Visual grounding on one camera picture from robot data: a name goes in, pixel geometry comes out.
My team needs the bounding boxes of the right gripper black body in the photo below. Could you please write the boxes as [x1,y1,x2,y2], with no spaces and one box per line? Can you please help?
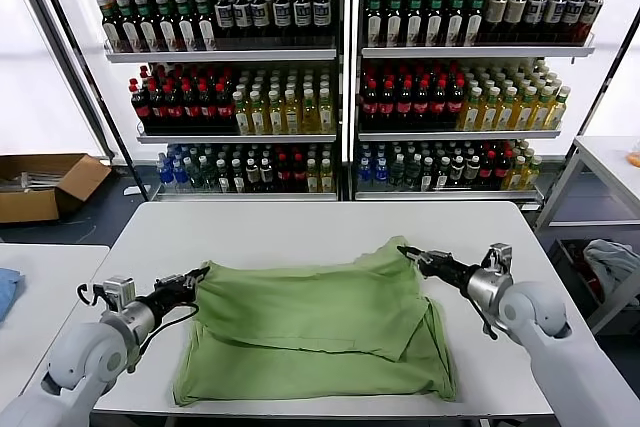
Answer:
[418,252,474,293]

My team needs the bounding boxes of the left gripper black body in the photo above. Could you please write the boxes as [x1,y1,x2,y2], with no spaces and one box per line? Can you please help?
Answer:
[152,275,197,318]

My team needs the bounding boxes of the light green polo shirt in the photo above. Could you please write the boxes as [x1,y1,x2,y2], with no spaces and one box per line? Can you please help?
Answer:
[172,234,459,406]

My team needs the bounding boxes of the clear green water bottle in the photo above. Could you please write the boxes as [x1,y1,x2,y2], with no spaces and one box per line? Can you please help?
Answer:
[201,156,218,192]
[188,156,205,191]
[389,155,407,192]
[404,155,421,192]

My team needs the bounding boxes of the red-cap cola bottle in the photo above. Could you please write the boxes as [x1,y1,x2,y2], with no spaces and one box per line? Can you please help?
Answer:
[180,84,201,134]
[395,79,414,131]
[494,151,510,191]
[378,79,397,131]
[129,78,151,134]
[361,79,381,131]
[412,79,431,131]
[197,82,218,134]
[479,151,496,191]
[291,154,308,193]
[276,154,293,193]
[446,77,465,129]
[163,84,184,134]
[214,82,235,134]
[146,84,168,134]
[429,78,448,131]

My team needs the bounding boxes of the black storage crate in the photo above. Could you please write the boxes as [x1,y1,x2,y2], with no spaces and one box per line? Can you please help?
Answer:
[549,239,640,333]

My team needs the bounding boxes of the black slanted metal pole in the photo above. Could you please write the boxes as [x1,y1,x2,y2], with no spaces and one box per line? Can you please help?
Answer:
[27,0,151,203]
[544,11,640,203]

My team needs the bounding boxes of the red crumpled cloth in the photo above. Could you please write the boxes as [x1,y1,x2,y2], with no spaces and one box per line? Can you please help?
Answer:
[574,246,601,298]

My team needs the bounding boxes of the grey-blue crumpled cloth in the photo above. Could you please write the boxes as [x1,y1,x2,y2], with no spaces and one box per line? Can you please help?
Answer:
[582,239,640,308]

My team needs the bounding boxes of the blue folded cloth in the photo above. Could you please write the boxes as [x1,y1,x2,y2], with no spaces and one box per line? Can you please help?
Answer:
[0,267,26,324]

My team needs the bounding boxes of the brown cardboard box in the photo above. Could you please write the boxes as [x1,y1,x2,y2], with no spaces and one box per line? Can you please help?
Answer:
[0,153,113,225]

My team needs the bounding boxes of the grey metal rods bundle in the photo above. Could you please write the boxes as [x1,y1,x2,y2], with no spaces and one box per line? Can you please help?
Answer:
[0,171,66,194]

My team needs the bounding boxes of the grey metal shelving rack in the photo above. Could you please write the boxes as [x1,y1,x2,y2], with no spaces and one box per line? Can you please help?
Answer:
[68,0,351,204]
[349,0,632,212]

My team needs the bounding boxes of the green-cap dark tea bottle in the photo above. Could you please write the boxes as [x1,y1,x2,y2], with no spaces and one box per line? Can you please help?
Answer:
[445,0,467,48]
[384,0,405,48]
[425,0,446,48]
[118,0,142,54]
[366,0,385,48]
[192,0,217,53]
[101,0,124,54]
[154,0,179,53]
[136,0,160,54]
[404,0,425,48]
[464,0,486,47]
[173,0,198,53]

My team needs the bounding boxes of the blue-label dark drink bottle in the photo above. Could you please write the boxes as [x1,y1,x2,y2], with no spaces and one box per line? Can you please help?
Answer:
[579,0,604,42]
[250,0,272,51]
[312,0,333,51]
[232,0,253,51]
[272,0,292,51]
[524,0,547,45]
[544,0,566,44]
[563,0,585,43]
[214,0,236,51]
[292,0,313,51]

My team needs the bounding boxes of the grey slanted metal pole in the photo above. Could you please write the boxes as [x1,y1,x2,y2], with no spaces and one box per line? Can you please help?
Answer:
[9,0,121,164]

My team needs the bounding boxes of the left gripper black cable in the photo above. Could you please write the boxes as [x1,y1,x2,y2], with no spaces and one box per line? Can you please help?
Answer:
[132,302,200,348]

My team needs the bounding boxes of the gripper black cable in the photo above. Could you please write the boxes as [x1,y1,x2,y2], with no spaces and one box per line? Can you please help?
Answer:
[477,296,501,341]
[132,302,200,348]

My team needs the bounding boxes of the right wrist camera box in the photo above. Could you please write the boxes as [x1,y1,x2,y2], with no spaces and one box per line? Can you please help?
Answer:
[482,243,515,274]

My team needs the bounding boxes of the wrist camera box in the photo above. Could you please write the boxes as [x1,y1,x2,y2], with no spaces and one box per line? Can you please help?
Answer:
[102,276,137,312]
[482,243,515,274]

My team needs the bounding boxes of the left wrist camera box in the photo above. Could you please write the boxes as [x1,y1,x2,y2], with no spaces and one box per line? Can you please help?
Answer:
[102,276,137,312]

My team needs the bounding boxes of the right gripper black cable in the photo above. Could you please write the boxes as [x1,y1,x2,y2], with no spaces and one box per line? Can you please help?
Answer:
[477,296,501,341]

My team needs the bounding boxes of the black camera cable loop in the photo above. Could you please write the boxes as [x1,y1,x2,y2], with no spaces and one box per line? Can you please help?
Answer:
[77,284,106,307]

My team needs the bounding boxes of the white metal frame table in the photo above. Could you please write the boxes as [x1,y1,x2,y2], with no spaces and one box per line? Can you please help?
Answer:
[533,135,640,336]

